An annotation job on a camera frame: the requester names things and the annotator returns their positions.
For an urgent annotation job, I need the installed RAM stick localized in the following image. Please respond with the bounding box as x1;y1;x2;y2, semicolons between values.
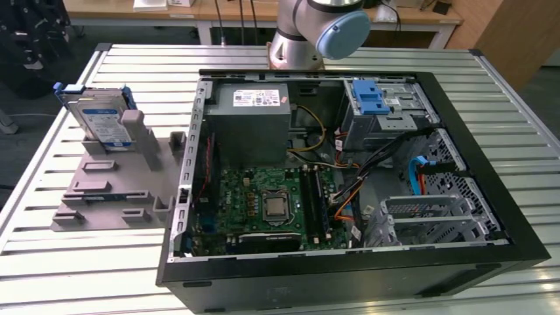
315;169;335;242

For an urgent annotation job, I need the metal optical drive cage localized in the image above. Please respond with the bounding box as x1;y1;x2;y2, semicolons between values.
340;78;441;154

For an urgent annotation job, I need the hard disk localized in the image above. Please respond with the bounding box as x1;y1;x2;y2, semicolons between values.
52;81;139;154

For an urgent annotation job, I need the grey power supply unit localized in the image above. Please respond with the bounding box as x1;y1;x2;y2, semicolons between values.
205;81;292;168

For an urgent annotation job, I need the green motherboard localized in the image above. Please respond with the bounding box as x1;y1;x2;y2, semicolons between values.
192;165;351;255

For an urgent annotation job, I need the wooden desk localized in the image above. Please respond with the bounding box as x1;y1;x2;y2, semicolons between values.
63;0;464;50

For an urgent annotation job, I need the CPU socket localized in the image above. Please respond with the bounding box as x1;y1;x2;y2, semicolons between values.
257;187;295;228

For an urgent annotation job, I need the black PC case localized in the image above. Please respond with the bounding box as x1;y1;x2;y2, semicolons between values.
156;68;551;312

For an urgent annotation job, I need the orange flat wire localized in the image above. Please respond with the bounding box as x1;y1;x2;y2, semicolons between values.
335;201;356;224

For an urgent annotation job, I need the black cable bundle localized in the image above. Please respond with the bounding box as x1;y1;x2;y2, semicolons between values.
335;127;439;203

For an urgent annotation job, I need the blue drive cage latch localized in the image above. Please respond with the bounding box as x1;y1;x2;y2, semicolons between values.
349;80;395;116

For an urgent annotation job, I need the silver CPU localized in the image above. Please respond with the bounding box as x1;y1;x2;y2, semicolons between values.
264;196;288;217

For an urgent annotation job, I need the black graphics card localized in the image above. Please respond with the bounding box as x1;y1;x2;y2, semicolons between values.
236;231;304;253

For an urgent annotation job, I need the metal disk bay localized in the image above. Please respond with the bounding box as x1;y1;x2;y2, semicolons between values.
367;193;500;249

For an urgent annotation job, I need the grey parts rack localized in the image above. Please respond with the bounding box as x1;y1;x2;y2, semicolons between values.
49;110;187;234

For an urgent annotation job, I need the white box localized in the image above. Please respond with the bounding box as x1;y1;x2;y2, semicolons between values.
132;0;169;12

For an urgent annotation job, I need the black power wire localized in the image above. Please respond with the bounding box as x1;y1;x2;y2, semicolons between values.
427;162;472;177

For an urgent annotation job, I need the wooden cabinet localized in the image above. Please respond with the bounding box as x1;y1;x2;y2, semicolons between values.
448;0;560;93

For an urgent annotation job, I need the yellow wire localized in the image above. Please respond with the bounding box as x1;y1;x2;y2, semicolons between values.
287;104;327;154

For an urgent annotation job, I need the blue data wire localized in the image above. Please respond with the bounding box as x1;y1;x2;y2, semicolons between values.
408;156;439;196

